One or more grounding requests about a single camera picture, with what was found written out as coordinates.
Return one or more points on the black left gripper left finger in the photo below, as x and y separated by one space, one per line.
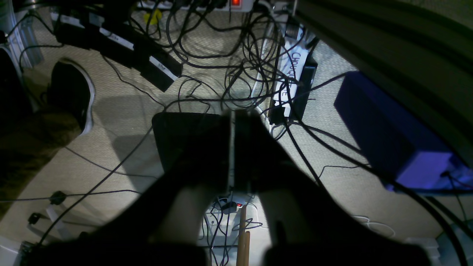
162 226

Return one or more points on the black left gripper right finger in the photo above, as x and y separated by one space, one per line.
307 227

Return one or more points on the wooden sticks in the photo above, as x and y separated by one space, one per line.
243 240

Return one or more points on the blue plastic box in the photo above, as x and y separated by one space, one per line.
398 144

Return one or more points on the black power adapter white label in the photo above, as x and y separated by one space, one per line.
296 63

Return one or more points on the black shoe white sole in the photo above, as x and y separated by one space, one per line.
72 90

